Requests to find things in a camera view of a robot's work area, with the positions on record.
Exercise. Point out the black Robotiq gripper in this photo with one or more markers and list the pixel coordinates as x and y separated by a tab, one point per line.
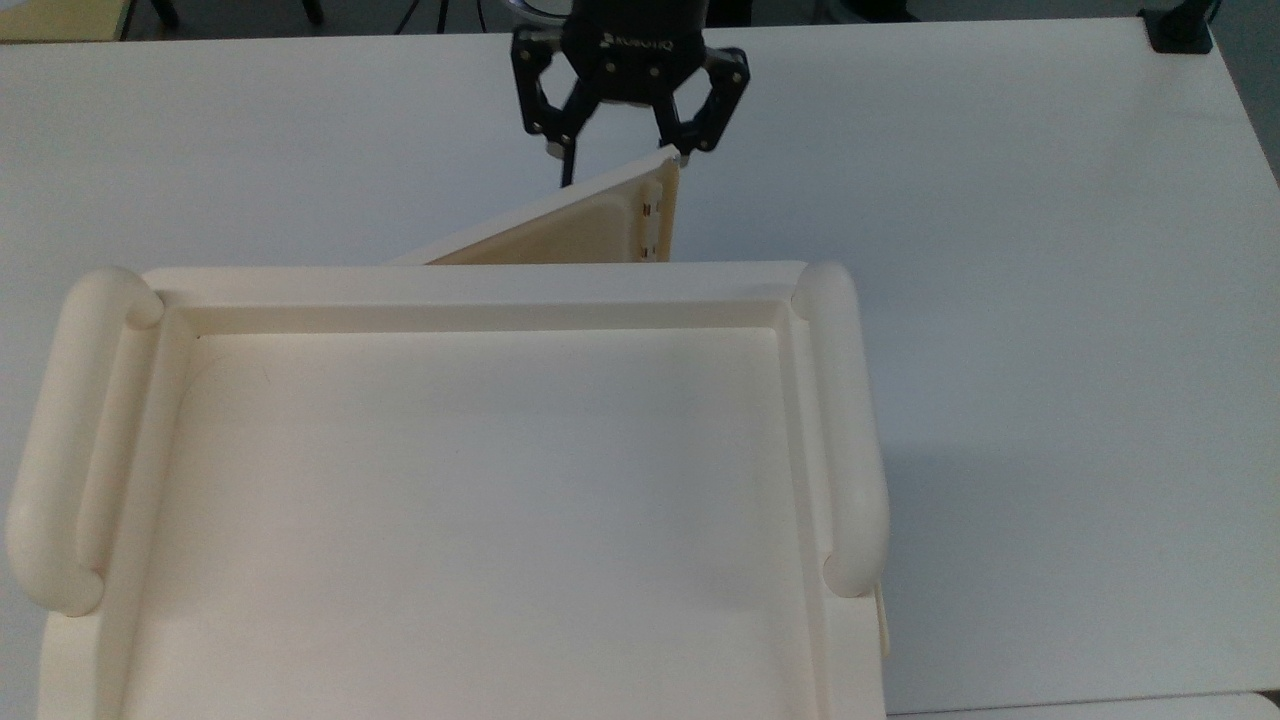
635	45

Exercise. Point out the cream hinged leg panel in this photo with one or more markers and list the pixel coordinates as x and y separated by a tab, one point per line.
580	225

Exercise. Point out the Franka robot arm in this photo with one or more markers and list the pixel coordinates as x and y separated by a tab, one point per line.
535	6

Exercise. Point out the black furniture leg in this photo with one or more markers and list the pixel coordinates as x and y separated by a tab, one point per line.
165	10
312	10

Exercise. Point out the black table clamp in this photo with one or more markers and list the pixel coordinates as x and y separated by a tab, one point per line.
1180	28

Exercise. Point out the yellow wooden table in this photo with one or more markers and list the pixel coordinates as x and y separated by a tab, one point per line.
60	18

